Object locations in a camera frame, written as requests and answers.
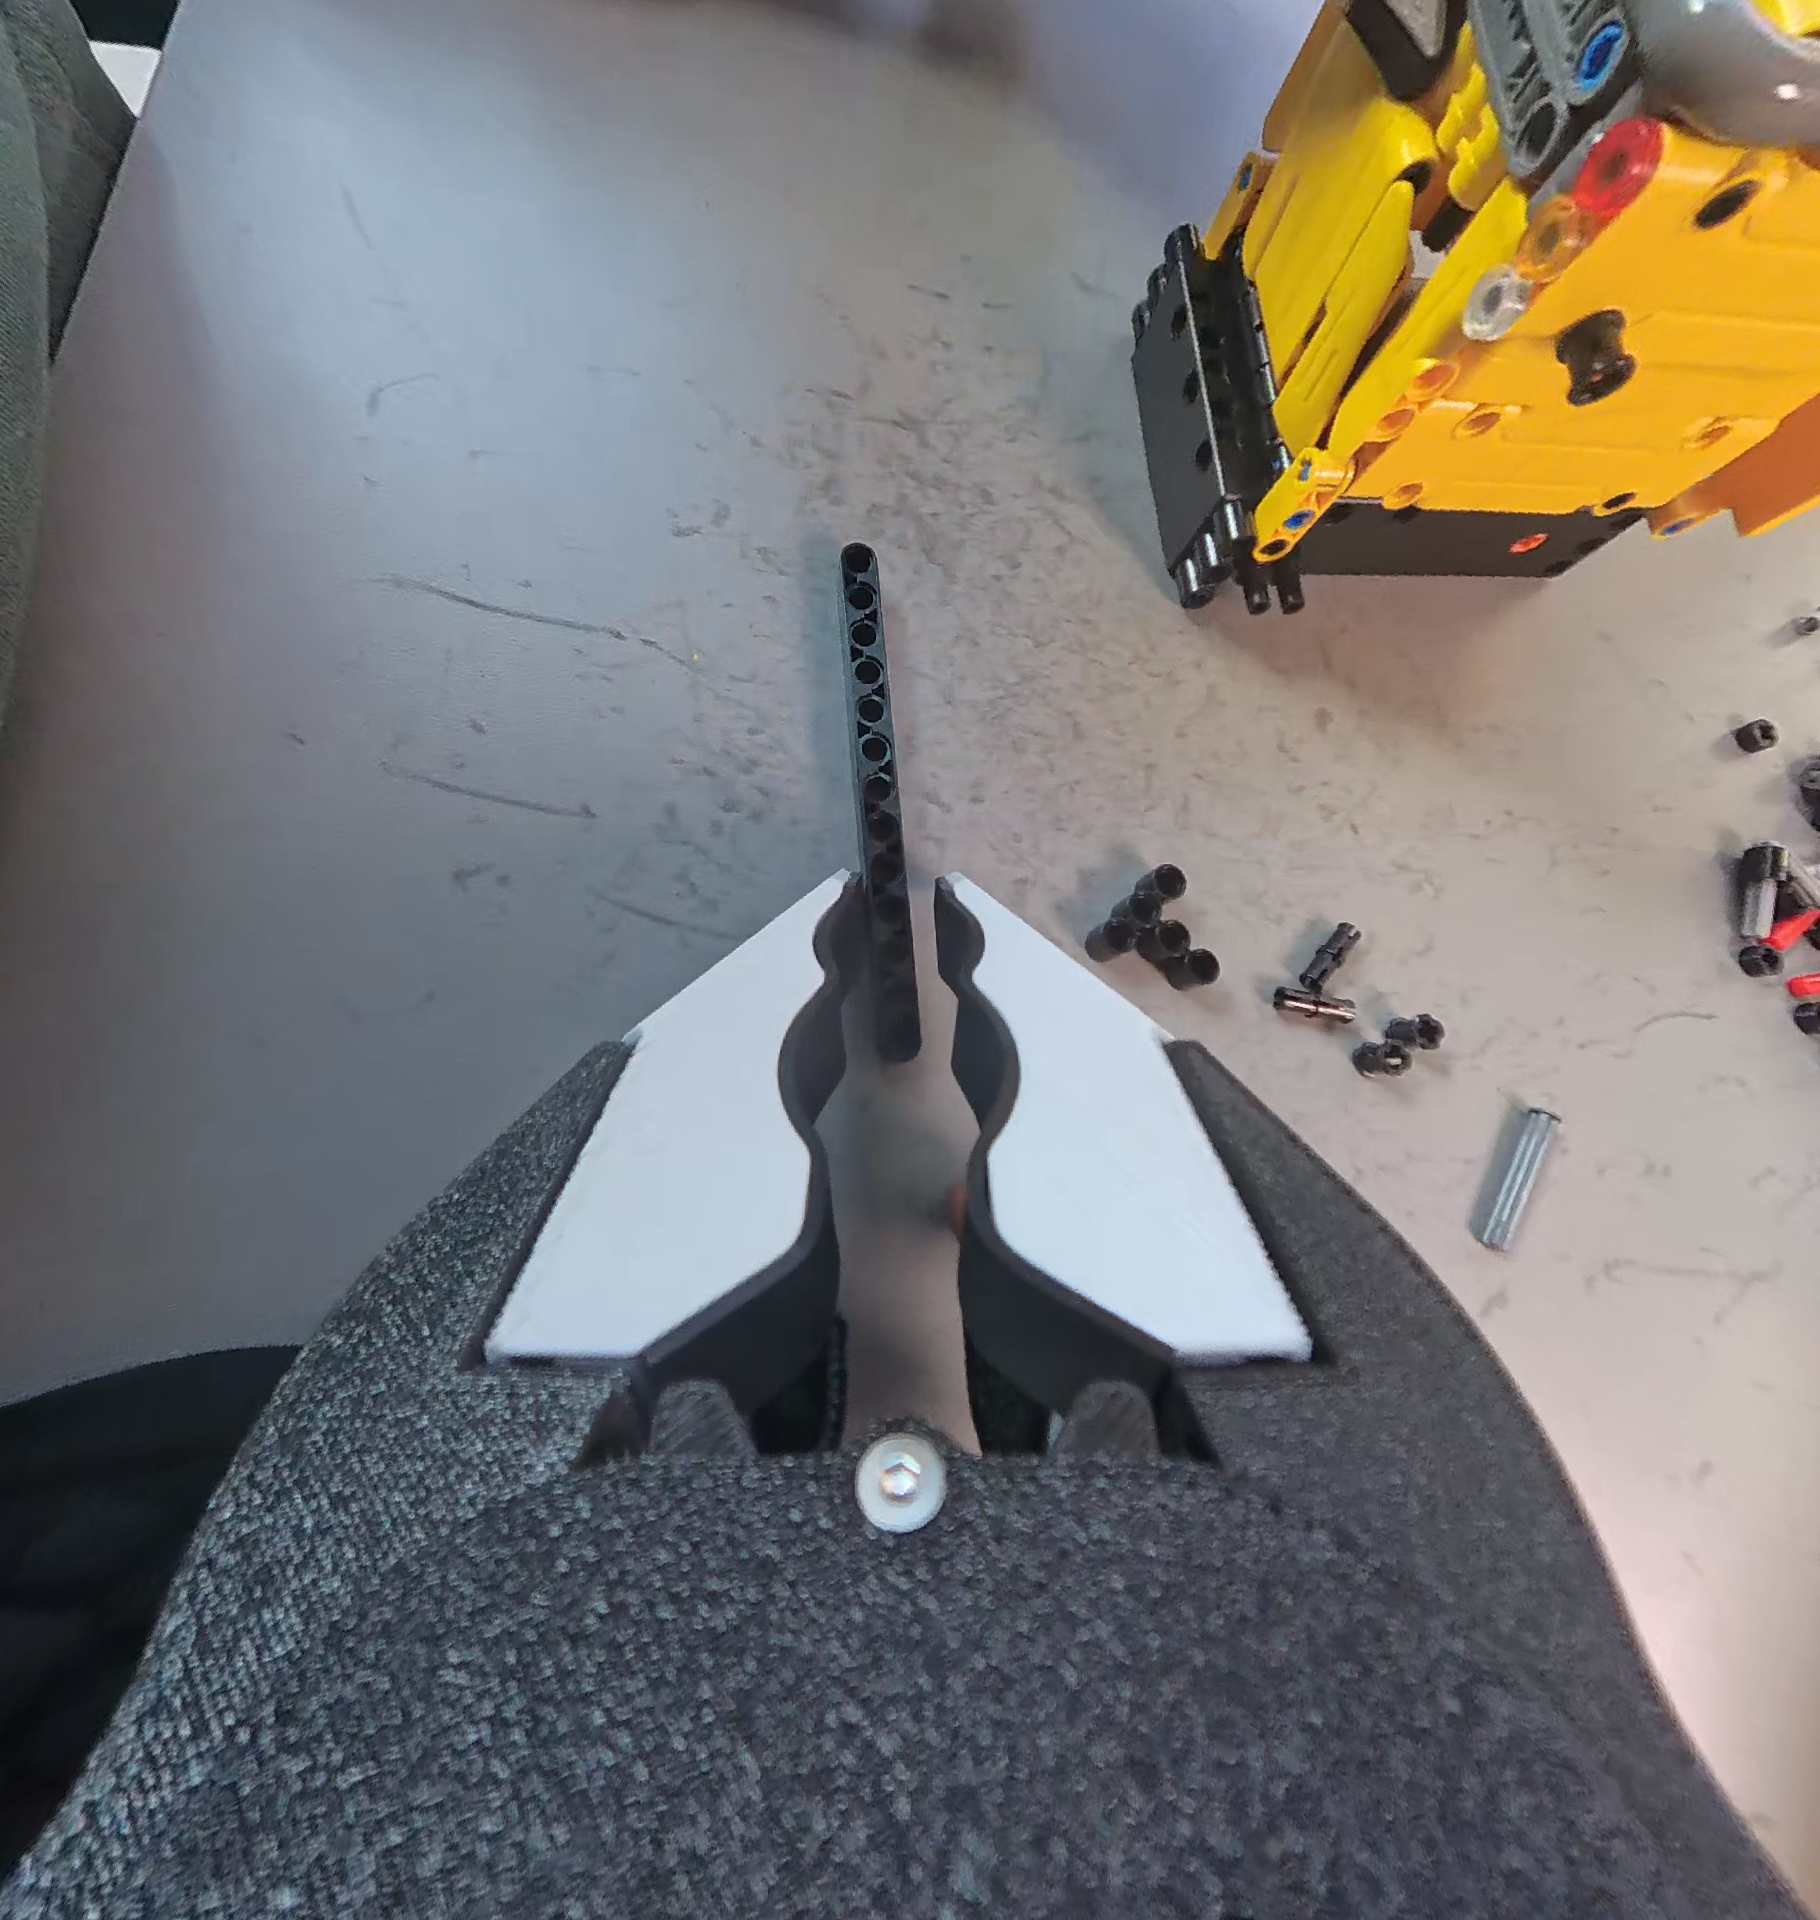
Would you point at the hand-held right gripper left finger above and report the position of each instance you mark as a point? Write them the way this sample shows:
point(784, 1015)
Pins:
point(669, 1184)

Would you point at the short dark grey lego axle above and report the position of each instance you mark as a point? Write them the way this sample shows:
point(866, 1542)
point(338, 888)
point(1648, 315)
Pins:
point(1518, 1178)

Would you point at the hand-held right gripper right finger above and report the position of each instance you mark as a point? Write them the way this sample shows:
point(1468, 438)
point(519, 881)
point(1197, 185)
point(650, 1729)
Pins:
point(1133, 1184)

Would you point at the person's green sweatshirt torso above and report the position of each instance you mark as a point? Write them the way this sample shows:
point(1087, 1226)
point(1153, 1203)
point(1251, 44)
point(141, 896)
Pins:
point(11, 450)

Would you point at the single black lego pin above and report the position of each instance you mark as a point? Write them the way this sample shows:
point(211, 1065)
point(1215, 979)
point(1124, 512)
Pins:
point(1380, 1059)
point(1331, 951)
point(1413, 1029)

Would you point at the pile of black red pins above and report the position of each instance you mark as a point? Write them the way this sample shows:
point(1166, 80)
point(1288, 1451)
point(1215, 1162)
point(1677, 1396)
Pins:
point(1765, 885)

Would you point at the long black lego beam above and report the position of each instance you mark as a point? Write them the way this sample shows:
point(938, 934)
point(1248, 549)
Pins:
point(873, 750)

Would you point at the yellow and black lego model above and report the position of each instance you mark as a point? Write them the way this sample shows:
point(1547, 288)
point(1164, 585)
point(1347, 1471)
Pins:
point(1676, 374)

